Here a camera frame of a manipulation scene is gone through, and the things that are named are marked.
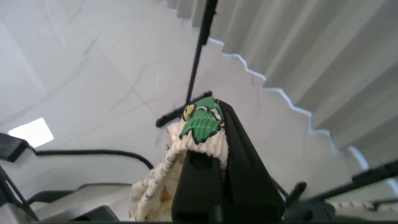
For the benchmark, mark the black clothes rack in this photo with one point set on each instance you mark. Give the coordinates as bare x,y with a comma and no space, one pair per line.
202,31

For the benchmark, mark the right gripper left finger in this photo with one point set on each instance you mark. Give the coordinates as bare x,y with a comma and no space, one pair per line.
199,193

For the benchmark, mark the cream printed shorts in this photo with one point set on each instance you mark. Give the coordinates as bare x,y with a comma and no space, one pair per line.
199,141

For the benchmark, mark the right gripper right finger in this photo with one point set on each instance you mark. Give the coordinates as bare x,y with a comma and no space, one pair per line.
248,186

